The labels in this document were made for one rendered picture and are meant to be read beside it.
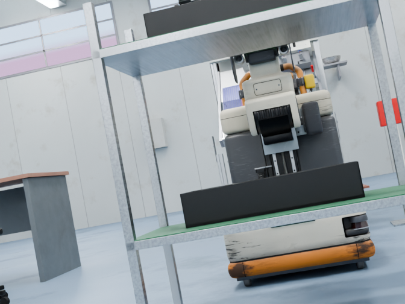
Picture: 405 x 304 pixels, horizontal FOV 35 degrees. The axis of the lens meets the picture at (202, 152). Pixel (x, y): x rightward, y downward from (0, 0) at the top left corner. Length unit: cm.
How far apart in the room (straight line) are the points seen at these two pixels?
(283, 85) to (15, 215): 315
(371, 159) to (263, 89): 961
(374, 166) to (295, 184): 1038
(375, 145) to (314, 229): 968
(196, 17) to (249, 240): 109
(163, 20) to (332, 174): 73
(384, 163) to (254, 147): 940
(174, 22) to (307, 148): 120
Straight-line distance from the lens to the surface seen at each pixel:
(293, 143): 300
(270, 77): 286
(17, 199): 545
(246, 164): 311
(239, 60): 290
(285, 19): 199
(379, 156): 1242
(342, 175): 204
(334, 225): 278
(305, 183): 204
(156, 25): 214
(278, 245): 279
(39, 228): 476
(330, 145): 309
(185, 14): 213
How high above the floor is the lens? 49
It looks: 3 degrees up
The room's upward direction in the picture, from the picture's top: 11 degrees counter-clockwise
